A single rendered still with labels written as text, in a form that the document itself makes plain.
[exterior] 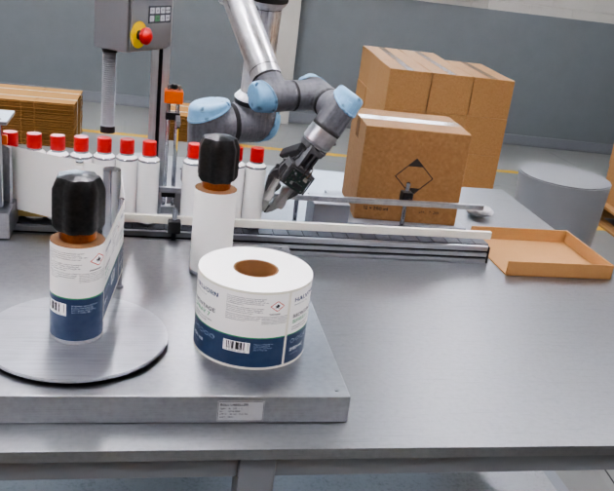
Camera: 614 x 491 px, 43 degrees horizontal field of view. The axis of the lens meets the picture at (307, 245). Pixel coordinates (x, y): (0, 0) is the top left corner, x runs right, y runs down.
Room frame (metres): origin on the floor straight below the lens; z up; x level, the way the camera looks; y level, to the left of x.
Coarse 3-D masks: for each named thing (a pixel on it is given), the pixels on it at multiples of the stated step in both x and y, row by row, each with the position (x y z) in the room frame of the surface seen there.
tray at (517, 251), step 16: (496, 240) 2.14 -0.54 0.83; (512, 240) 2.16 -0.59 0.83; (528, 240) 2.17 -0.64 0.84; (544, 240) 2.18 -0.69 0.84; (560, 240) 2.19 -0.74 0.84; (576, 240) 2.14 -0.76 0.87; (496, 256) 2.00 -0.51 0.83; (512, 256) 2.02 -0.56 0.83; (528, 256) 2.03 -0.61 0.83; (544, 256) 2.05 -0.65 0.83; (560, 256) 2.07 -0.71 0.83; (576, 256) 2.08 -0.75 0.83; (592, 256) 2.05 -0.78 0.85; (512, 272) 1.88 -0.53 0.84; (528, 272) 1.89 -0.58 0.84; (544, 272) 1.90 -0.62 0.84; (560, 272) 1.91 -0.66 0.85; (576, 272) 1.92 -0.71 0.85; (592, 272) 1.93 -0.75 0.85; (608, 272) 1.94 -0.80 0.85
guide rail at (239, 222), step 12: (132, 216) 1.76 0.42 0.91; (144, 216) 1.76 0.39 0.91; (156, 216) 1.77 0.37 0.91; (168, 216) 1.77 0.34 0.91; (180, 216) 1.78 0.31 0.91; (192, 216) 1.79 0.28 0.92; (264, 228) 1.83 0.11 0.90; (276, 228) 1.83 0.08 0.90; (288, 228) 1.84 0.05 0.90; (300, 228) 1.85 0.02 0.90; (312, 228) 1.85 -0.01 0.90; (324, 228) 1.86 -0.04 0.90; (336, 228) 1.87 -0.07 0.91; (348, 228) 1.87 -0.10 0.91; (360, 228) 1.88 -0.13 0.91; (372, 228) 1.89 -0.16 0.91; (384, 228) 1.89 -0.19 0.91; (396, 228) 1.90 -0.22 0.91; (408, 228) 1.91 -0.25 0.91; (420, 228) 1.92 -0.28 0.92; (432, 228) 1.93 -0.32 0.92
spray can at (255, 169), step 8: (256, 152) 1.85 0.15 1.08; (256, 160) 1.86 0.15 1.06; (248, 168) 1.85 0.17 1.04; (256, 168) 1.85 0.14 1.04; (264, 168) 1.86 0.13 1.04; (248, 176) 1.85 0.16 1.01; (256, 176) 1.85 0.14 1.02; (264, 176) 1.86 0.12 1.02; (248, 184) 1.85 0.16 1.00; (256, 184) 1.85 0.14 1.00; (264, 184) 1.87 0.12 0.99; (248, 192) 1.85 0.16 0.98; (256, 192) 1.85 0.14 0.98; (248, 200) 1.85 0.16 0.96; (256, 200) 1.85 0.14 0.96; (248, 208) 1.85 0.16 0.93; (256, 208) 1.85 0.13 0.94; (248, 216) 1.85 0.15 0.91; (256, 216) 1.85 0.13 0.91
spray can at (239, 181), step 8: (240, 152) 1.85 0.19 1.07; (240, 160) 1.85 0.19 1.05; (240, 168) 1.84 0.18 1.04; (240, 176) 1.84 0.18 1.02; (232, 184) 1.83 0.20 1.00; (240, 184) 1.84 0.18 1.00; (240, 192) 1.84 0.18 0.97; (240, 200) 1.85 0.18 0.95; (240, 208) 1.85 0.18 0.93; (240, 216) 1.85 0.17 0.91
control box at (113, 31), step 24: (96, 0) 1.82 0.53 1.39; (120, 0) 1.79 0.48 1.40; (144, 0) 1.83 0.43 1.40; (168, 0) 1.92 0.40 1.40; (96, 24) 1.82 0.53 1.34; (120, 24) 1.79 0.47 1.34; (144, 24) 1.83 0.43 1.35; (168, 24) 1.92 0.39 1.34; (120, 48) 1.79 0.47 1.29; (144, 48) 1.84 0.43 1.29
